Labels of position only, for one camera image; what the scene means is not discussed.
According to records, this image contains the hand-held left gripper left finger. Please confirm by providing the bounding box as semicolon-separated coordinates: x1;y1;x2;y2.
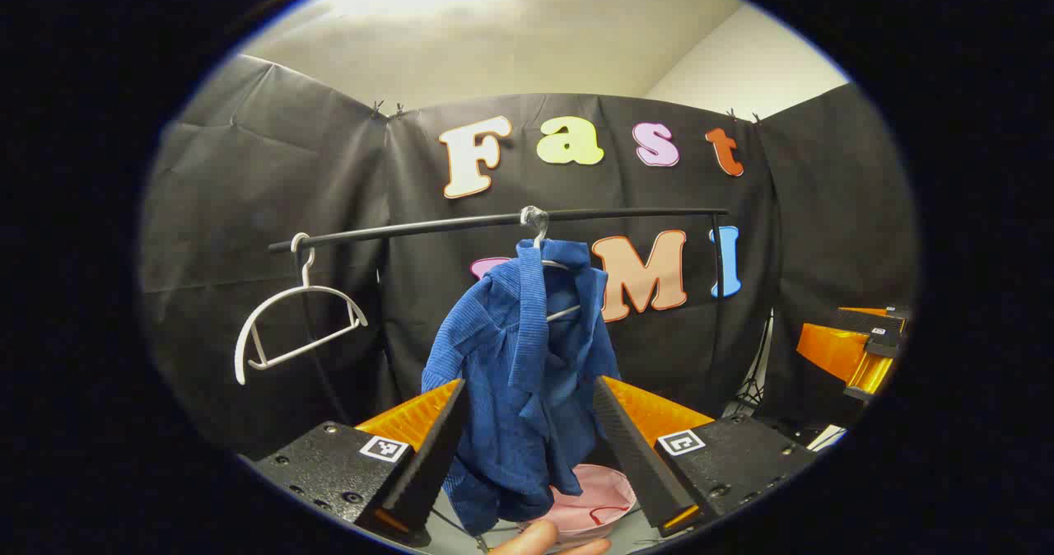
255;378;470;545

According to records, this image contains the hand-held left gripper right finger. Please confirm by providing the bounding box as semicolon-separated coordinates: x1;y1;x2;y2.
593;376;818;538

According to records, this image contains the pink laundry hamper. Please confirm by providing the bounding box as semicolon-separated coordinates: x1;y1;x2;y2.
515;463;639;549

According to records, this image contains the blue knitted sweater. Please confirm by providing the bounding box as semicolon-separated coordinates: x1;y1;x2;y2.
422;239;621;537

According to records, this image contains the white plastic clothes hanger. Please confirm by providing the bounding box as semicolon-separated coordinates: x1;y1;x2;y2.
519;206;585;325
234;232;370;386

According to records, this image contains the black clothes rack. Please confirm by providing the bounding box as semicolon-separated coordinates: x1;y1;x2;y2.
268;207;730;301

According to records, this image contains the black tripod stand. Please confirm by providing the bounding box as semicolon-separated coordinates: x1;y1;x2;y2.
735;308;775;421

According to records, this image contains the black backdrop cloth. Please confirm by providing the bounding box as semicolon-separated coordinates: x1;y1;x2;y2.
138;54;920;467

